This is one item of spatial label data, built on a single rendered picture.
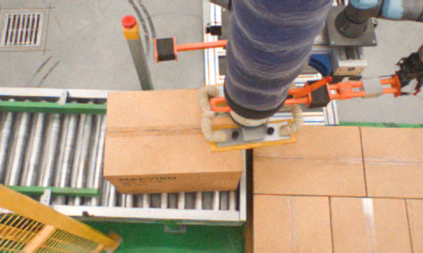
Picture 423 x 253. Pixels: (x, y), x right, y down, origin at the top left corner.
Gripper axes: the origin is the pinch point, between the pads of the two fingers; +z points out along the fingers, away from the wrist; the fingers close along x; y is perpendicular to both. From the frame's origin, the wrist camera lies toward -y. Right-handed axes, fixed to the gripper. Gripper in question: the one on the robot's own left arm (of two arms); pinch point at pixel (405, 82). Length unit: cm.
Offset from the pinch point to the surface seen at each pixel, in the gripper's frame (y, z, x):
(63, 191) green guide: 150, 62, 11
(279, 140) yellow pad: 50, 11, 14
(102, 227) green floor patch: 145, 126, 21
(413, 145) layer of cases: -38, 71, 7
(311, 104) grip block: 38.8, -1.4, 5.4
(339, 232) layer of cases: 14, 71, 47
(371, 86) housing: 14.6, -1.4, 0.9
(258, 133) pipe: 59, 8, 11
